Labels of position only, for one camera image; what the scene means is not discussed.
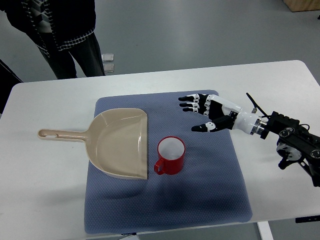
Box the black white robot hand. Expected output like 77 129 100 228
178 93 262 135

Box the person in black clothes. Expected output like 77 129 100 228
0 0 105 80

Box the grey foot pedal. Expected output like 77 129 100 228
101 53 114 62
103 63 115 73

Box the blue textured mat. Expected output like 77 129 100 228
84 91 253 234

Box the grey foot pedal upper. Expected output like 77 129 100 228
101 53 114 62

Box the grey foot pedal lower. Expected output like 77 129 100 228
103 63 115 73

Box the beige plastic dustpan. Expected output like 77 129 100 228
37 108 148 180

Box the dark object left edge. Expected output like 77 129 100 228
0 60 23 114

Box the wooden box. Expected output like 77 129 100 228
283 0 320 12

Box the black table control panel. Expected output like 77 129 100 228
295 216 320 224

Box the white table leg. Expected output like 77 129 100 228
257 221 274 240

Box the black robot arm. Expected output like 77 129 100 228
246 93 320 187

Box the red mug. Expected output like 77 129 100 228
154 136 186 175

